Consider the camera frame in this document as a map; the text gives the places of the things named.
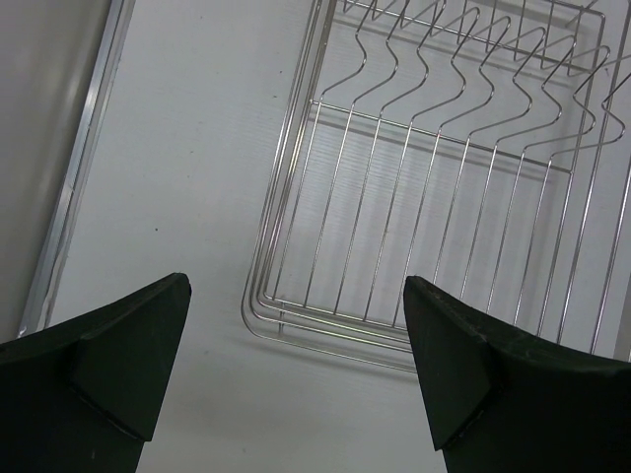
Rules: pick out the metal wire dish rack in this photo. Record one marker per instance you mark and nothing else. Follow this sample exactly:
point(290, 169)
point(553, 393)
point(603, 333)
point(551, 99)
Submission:
point(481, 145)

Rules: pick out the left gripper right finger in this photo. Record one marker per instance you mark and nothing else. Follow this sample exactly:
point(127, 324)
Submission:
point(499, 399)

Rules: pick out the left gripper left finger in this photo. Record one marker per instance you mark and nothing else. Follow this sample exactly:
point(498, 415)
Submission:
point(85, 395)

